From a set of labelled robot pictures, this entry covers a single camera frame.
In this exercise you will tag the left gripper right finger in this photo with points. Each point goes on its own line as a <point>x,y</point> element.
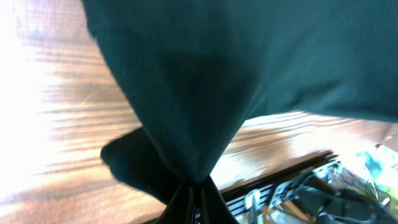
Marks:
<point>213,209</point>

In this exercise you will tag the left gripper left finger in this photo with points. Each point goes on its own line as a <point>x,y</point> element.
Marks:
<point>181,208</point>

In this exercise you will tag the black polo shirt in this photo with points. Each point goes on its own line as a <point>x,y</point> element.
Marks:
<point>195,71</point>

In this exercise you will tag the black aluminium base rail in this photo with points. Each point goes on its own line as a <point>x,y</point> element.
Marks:
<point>302,186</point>

